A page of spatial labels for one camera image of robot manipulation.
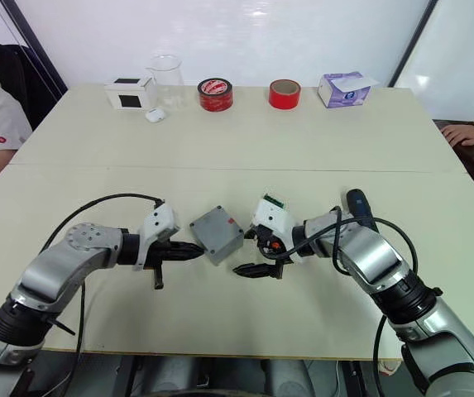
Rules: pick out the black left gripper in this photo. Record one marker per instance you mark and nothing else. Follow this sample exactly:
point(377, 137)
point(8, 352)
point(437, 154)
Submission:
point(158, 255)

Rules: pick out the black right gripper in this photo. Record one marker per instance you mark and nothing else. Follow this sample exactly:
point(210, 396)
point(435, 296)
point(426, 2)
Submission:
point(274, 248)

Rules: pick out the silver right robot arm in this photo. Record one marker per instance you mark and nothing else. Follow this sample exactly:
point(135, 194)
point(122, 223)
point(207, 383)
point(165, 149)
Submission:
point(377, 256)

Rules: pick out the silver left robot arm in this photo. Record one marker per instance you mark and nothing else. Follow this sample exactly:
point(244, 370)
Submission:
point(54, 269)

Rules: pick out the grey plastic box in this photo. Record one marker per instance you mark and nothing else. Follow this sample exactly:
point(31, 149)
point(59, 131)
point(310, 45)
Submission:
point(216, 235)

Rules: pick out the blue black electric screwdriver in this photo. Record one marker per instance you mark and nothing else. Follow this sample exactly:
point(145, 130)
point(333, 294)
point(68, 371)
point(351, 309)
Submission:
point(360, 207)

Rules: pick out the purple white tissue box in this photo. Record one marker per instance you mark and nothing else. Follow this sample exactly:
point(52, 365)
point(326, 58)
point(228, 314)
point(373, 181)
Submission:
point(342, 92)

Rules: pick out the bystander bare hand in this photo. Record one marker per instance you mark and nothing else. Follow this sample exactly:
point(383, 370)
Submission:
point(462, 134)

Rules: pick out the white earbud case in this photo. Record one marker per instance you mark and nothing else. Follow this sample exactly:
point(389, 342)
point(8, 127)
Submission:
point(154, 115)

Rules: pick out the red and black tape roll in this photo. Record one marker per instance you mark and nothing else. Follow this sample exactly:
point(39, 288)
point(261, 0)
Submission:
point(216, 96)

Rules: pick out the plain red tape roll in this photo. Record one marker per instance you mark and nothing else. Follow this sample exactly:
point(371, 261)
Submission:
point(284, 97)

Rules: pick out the white cube with black squares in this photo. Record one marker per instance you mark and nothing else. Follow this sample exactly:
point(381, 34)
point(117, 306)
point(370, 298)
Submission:
point(128, 94)

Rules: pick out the clear glass beaker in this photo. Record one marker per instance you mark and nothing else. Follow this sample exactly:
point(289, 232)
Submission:
point(166, 78)

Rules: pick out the dark brown seat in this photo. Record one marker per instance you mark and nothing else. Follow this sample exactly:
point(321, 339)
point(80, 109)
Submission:
point(472, 165)

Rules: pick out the black office chair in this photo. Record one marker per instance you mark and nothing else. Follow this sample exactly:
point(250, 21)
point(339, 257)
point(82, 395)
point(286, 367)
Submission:
point(17, 74)

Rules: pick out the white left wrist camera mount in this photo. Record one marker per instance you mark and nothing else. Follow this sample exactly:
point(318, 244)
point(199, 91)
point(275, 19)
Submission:
point(160, 223)

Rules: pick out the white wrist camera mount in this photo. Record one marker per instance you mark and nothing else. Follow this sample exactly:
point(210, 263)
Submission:
point(271, 217)
point(160, 223)

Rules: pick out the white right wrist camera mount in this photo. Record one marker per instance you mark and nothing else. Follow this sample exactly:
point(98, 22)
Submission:
point(271, 217)

